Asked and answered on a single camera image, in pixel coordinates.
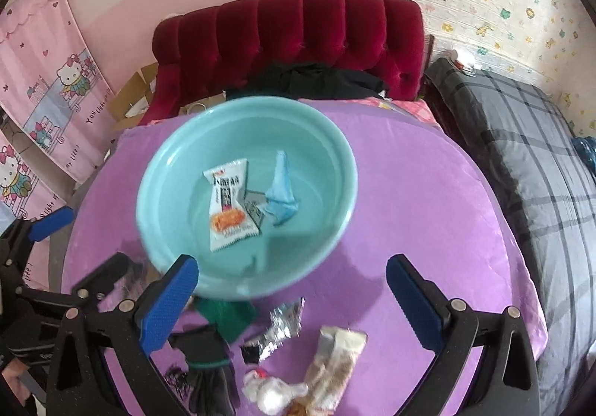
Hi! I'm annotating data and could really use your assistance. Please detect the light blue wrapper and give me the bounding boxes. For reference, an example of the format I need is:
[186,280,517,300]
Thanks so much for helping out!
[258,149,299,227]

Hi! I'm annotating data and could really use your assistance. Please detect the beige snack wrapper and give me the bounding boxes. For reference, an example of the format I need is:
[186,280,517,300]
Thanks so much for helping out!
[298,327,368,414]

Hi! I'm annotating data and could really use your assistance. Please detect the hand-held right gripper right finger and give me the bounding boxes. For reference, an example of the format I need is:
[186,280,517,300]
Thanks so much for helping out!
[386,254,542,416]

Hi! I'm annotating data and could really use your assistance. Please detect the small grey-green packet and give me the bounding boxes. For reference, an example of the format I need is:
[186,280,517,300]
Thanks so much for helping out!
[243,190,267,230]

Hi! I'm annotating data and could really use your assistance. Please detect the dark blue blanket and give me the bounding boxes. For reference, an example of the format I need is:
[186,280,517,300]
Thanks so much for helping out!
[572,136,596,174]

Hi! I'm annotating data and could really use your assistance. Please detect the green cloth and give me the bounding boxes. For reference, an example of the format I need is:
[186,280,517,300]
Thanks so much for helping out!
[193,297,258,343]

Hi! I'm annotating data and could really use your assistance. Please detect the pink cartoon curtain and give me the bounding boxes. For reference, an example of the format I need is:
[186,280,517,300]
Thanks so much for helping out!
[0,0,117,184]
[0,127,70,230]

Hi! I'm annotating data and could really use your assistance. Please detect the black knit glove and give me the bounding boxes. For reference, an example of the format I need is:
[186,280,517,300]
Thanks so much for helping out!
[168,325,240,416]

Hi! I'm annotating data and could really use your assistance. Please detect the black clothes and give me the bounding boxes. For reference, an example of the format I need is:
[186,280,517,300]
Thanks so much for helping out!
[226,62,389,101]

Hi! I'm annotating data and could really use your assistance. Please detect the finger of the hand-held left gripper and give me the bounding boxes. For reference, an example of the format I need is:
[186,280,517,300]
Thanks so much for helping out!
[0,205,76,278]
[19,252,137,309]

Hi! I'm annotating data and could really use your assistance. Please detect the grey plaid bed cover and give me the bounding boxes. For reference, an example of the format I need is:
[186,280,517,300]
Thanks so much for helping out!
[424,57,596,379]

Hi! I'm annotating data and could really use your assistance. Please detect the silver foil packet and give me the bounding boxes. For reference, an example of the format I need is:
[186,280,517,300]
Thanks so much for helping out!
[241,297,305,363]

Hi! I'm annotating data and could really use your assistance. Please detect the red velvet headboard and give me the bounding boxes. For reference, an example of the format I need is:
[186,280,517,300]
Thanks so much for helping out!
[140,0,427,125]

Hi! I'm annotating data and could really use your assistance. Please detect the brown paper bag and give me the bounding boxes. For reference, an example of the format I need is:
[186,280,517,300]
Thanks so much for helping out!
[179,94,229,116]

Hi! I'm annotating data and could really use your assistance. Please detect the white snack packet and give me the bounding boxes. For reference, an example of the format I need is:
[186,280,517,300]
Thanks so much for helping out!
[202,158,262,253]

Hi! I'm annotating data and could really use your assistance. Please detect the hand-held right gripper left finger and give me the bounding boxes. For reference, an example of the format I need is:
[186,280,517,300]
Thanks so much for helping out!
[47,254,201,416]

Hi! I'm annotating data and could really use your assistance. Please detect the cardboard box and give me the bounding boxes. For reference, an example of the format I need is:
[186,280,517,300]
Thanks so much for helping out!
[112,62,159,132]

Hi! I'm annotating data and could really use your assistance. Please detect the teal plastic basin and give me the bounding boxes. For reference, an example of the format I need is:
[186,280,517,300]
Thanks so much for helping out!
[136,95,359,300]

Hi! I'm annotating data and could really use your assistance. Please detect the small white red item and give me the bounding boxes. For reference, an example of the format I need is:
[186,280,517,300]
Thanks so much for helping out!
[449,50,476,72]

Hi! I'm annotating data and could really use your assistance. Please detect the pink printed sheet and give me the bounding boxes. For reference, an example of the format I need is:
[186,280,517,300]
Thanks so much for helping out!
[363,97,441,123]

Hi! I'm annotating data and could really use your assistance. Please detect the white plastic wrapper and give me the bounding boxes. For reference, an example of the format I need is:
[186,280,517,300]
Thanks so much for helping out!
[241,367,310,414]

